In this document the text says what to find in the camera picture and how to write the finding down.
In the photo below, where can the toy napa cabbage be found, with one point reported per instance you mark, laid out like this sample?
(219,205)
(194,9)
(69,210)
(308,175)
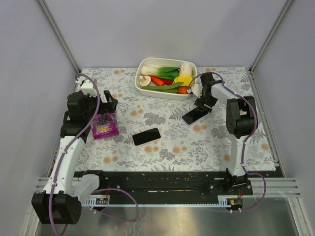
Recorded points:
(185,74)

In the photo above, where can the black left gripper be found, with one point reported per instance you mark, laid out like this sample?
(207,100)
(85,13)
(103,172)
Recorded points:
(108,105)

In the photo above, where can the toy mushroom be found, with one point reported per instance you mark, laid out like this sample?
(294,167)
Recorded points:
(144,80)

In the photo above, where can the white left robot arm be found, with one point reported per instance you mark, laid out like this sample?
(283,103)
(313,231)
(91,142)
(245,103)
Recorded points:
(60,202)

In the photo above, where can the white rectangular food container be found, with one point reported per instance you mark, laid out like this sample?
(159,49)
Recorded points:
(164,63)

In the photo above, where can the toy red chili pepper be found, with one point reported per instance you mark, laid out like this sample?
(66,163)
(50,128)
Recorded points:
(160,81)

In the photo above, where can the toy bok choy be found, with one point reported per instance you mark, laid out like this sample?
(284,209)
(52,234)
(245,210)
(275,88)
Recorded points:
(168,73)

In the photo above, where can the purple snack packet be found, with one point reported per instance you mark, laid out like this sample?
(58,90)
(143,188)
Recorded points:
(104,125)

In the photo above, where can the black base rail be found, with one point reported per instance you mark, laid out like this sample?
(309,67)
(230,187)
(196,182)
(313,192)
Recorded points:
(168,188)

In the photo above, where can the toy green bean pod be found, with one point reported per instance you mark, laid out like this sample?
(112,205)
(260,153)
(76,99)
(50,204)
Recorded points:
(173,88)

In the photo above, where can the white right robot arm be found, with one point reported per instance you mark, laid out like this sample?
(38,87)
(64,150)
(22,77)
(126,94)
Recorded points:
(241,123)

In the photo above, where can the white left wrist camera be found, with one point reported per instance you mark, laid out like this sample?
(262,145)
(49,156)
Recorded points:
(86,86)

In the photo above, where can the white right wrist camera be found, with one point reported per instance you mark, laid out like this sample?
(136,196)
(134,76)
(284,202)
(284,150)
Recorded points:
(196,89)

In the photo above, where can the lilac phone case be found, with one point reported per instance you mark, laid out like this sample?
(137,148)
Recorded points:
(190,123)

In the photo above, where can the toy orange tomato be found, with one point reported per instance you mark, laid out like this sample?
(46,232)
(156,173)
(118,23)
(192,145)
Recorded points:
(183,90)

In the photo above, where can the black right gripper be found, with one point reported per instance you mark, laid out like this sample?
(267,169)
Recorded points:
(205,103)

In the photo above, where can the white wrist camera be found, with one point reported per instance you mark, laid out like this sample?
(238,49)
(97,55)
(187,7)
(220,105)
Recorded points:
(86,86)
(196,89)

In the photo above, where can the phone in pink case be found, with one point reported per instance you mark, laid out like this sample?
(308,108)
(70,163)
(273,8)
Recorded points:
(145,137)

